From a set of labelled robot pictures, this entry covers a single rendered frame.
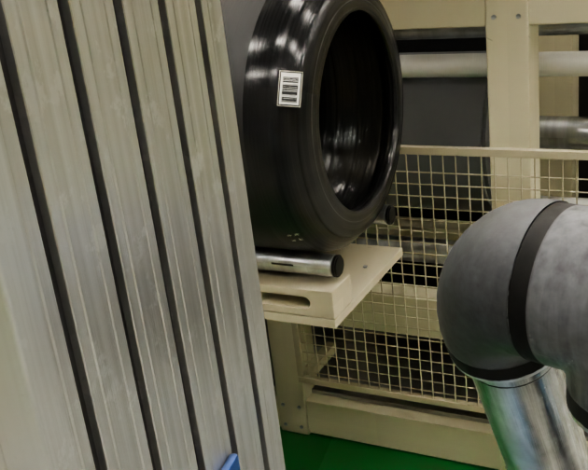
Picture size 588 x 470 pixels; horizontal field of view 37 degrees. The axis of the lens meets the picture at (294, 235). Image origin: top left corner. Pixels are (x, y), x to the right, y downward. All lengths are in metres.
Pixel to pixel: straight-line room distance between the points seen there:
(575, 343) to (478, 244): 0.09
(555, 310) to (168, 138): 0.28
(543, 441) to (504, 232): 0.23
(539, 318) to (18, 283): 0.36
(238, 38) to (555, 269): 1.07
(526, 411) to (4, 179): 0.52
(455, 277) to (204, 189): 0.22
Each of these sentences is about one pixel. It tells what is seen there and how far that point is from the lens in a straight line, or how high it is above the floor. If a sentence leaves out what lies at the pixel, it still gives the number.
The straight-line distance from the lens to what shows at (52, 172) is 0.36.
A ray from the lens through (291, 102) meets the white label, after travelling 1.51.
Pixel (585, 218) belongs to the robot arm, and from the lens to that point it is 0.62.
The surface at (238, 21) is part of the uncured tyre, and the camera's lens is 1.61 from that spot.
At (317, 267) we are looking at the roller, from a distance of 1.71.
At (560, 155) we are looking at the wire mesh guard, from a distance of 2.00.
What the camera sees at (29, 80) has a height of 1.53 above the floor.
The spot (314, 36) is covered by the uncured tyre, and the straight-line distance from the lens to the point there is 1.57.
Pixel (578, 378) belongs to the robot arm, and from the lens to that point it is 0.62.
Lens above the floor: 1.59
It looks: 21 degrees down
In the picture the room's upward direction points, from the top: 7 degrees counter-clockwise
